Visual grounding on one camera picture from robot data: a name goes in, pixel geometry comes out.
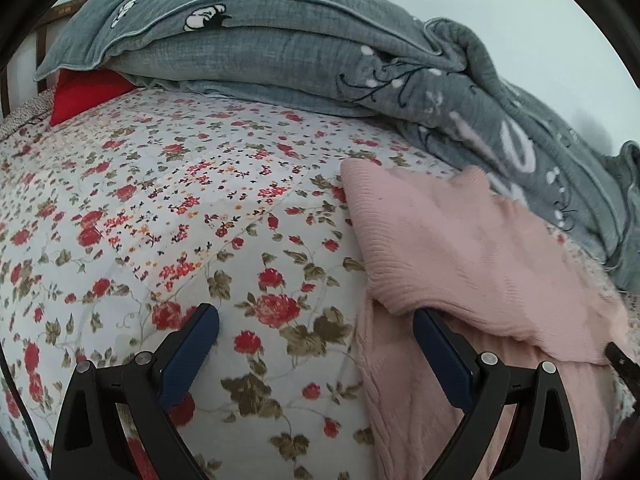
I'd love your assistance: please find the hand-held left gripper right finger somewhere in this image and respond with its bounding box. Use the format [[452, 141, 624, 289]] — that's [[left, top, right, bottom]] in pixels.
[[412, 307, 583, 480]]

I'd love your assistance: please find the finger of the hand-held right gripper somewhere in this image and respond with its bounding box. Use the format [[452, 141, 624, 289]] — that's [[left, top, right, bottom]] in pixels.
[[604, 342, 640, 396]]

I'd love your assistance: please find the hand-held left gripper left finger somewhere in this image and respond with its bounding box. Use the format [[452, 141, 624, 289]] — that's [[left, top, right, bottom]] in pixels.
[[50, 302, 221, 480]]

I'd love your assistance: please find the pink knitted sweater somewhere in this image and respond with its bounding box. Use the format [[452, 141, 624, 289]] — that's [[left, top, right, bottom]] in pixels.
[[340, 158, 631, 480]]

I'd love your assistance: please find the floral bed sheet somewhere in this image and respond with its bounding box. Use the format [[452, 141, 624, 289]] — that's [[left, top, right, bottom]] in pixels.
[[0, 85, 640, 480]]

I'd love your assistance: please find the grey printed quilt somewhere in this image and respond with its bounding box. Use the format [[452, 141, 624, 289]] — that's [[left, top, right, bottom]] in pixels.
[[120, 17, 640, 293]]

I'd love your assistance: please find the red pillow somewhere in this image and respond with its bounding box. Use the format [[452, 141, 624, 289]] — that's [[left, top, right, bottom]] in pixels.
[[50, 69, 136, 126]]

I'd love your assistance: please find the speckled cloth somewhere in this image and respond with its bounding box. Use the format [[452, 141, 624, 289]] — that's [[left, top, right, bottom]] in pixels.
[[0, 87, 56, 136]]

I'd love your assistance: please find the wooden headboard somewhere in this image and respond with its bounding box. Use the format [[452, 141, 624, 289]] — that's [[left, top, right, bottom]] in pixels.
[[0, 2, 76, 116]]

